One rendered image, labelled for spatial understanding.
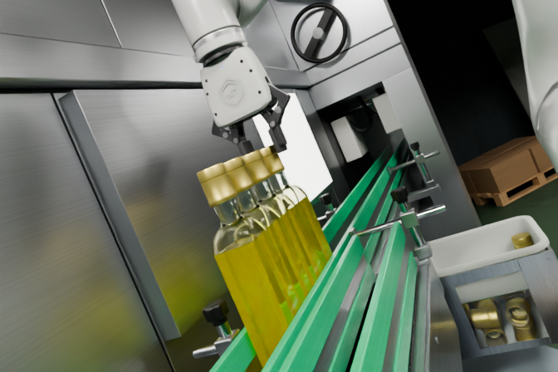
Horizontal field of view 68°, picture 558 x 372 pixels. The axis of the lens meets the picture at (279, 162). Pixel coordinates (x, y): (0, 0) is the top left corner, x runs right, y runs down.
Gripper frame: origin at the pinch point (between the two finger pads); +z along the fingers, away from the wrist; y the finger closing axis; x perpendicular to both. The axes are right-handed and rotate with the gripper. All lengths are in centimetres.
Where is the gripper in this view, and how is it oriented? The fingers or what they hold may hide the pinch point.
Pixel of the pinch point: (263, 147)
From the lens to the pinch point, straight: 65.7
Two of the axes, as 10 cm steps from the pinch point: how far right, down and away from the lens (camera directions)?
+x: 3.5, -1.7, 9.2
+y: 8.5, -3.6, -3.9
